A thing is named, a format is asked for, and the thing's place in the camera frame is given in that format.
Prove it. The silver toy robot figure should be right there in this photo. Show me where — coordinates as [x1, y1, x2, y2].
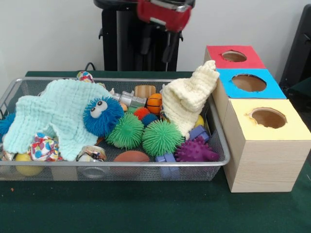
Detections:
[109, 88, 148, 107]

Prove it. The silver wire mesh bin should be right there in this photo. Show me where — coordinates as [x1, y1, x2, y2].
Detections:
[0, 77, 231, 182]

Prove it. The mint green muslin cloth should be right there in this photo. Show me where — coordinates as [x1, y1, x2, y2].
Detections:
[3, 79, 111, 162]

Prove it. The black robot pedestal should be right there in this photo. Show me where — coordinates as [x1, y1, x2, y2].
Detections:
[93, 0, 196, 72]

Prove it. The purple knobbly rubber ball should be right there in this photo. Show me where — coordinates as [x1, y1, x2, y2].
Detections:
[174, 135, 220, 163]

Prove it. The brown toy football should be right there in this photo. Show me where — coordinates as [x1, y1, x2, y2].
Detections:
[113, 150, 150, 163]

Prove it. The black chair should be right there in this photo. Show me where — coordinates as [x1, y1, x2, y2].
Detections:
[279, 4, 311, 84]

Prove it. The colourful crumpled cloth ball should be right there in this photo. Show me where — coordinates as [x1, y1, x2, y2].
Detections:
[28, 132, 63, 162]

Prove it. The small orange basketball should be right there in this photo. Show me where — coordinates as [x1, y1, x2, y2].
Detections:
[145, 93, 163, 115]

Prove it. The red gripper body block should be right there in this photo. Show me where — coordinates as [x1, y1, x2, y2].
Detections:
[136, 0, 192, 33]

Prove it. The dark green table cloth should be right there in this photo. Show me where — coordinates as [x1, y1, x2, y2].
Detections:
[0, 70, 311, 233]
[280, 77, 311, 117]

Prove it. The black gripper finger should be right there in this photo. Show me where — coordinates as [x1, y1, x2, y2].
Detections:
[139, 25, 154, 55]
[162, 31, 180, 64]

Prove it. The wooden three-hole sorting box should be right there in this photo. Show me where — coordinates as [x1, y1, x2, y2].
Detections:
[201, 45, 311, 194]

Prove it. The green spiky puffer ball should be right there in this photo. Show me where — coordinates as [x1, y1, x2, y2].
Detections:
[142, 119, 186, 157]
[105, 113, 144, 149]

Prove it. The blue puffer ball with eyes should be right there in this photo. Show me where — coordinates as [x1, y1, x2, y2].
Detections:
[83, 96, 124, 136]

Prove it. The cream muslin cloth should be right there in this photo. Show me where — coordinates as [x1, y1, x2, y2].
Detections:
[160, 60, 220, 141]

